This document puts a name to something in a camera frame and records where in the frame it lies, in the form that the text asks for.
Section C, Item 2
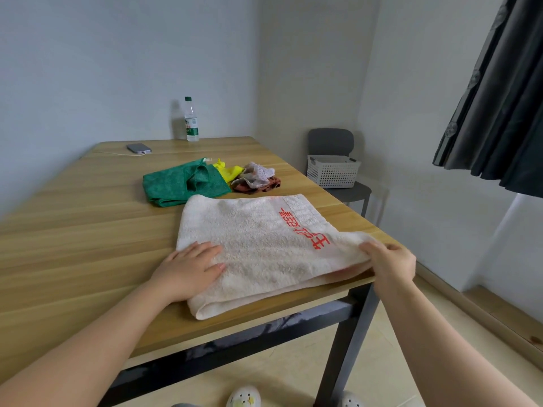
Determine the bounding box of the person's left forearm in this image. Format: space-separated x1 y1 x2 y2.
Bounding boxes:
0 282 175 407

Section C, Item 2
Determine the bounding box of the green cloth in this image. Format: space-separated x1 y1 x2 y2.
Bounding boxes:
142 158 233 208

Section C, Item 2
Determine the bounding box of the small white towel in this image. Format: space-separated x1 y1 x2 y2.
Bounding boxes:
175 193 382 322

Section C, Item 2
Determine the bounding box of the person's left hand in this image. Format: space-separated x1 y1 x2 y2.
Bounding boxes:
150 241 226 304

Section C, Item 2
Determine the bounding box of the yellow cloth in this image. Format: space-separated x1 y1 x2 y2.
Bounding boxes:
212 158 245 185

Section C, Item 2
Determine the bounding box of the wooden table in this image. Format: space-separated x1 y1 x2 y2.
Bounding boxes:
0 136 408 407

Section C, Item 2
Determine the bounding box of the clear green-label water bottle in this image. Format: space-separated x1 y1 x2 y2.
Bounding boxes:
183 96 200 142

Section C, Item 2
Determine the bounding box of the grey chair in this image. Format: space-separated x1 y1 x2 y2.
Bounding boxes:
307 128 373 218

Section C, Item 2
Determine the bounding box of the person's right forearm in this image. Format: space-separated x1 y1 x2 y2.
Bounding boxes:
375 282 540 407

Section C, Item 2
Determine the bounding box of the white plastic basket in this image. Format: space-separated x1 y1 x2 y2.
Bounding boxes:
306 154 362 189

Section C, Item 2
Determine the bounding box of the dark grey curtain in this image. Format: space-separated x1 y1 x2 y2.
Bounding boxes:
432 0 543 199

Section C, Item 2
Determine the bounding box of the lilac dotted white cloth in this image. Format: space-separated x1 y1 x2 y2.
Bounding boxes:
235 161 275 189

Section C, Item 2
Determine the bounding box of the person's right hand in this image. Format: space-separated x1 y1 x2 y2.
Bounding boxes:
359 241 417 295

